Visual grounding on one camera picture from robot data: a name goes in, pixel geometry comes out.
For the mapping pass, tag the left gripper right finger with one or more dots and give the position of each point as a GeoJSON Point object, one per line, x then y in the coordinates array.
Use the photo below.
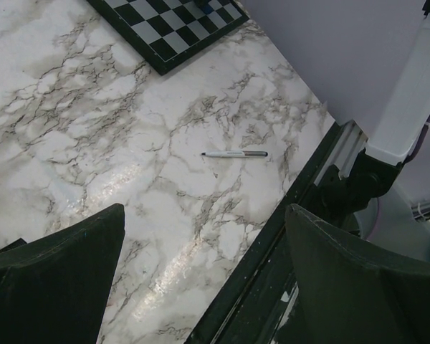
{"type": "Point", "coordinates": [352, 291]}

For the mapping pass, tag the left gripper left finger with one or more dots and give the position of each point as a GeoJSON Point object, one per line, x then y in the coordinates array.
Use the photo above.
{"type": "Point", "coordinates": [55, 289]}

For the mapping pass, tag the blue whiteboard marker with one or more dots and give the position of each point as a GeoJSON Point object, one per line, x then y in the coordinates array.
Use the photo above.
{"type": "Point", "coordinates": [236, 154]}

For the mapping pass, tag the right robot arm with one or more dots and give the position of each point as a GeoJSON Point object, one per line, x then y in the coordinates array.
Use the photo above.
{"type": "Point", "coordinates": [394, 143]}

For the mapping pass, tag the black grey chessboard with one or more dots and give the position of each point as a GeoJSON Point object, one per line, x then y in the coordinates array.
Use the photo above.
{"type": "Point", "coordinates": [168, 33]}

